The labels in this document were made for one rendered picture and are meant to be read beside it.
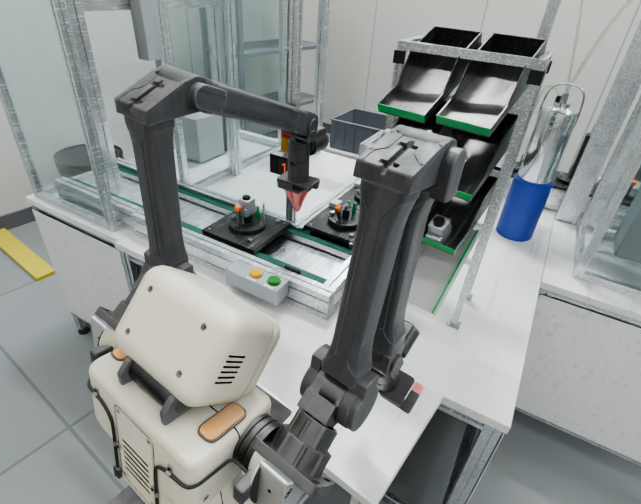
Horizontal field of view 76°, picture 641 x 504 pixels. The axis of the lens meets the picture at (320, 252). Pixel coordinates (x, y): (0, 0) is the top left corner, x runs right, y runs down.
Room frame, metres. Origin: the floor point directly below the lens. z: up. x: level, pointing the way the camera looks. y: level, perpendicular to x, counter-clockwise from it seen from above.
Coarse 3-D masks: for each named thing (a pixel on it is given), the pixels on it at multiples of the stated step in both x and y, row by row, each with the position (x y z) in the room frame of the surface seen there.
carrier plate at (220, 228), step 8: (224, 216) 1.41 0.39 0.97; (272, 216) 1.44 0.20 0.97; (216, 224) 1.35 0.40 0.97; (224, 224) 1.35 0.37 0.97; (272, 224) 1.38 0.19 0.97; (280, 224) 1.38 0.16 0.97; (288, 224) 1.39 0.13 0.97; (208, 232) 1.29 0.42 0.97; (216, 232) 1.29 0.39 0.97; (224, 232) 1.30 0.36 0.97; (232, 232) 1.30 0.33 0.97; (264, 232) 1.32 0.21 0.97; (272, 232) 1.32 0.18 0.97; (280, 232) 1.34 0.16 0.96; (224, 240) 1.25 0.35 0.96; (232, 240) 1.25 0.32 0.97; (240, 240) 1.25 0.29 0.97; (256, 240) 1.26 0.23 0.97; (264, 240) 1.26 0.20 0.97; (240, 248) 1.22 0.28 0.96; (248, 248) 1.20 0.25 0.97; (256, 248) 1.21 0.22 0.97
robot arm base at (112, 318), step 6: (132, 294) 0.61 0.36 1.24; (126, 300) 0.61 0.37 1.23; (120, 306) 0.59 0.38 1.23; (126, 306) 0.58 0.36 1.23; (96, 312) 0.59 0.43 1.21; (102, 312) 0.58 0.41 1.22; (108, 312) 0.59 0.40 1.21; (114, 312) 0.58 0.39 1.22; (120, 312) 0.57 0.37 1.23; (102, 318) 0.57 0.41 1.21; (108, 318) 0.57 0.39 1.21; (114, 318) 0.57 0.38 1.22; (120, 318) 0.56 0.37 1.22; (108, 324) 0.56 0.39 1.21; (114, 324) 0.55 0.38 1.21
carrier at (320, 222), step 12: (336, 204) 1.55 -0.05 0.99; (348, 204) 1.45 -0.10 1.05; (324, 216) 1.47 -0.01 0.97; (336, 216) 1.45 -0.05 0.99; (348, 216) 1.44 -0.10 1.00; (312, 228) 1.38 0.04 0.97; (324, 228) 1.38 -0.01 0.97; (336, 228) 1.39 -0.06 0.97; (348, 228) 1.38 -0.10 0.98; (336, 240) 1.33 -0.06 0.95; (348, 240) 1.31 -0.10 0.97
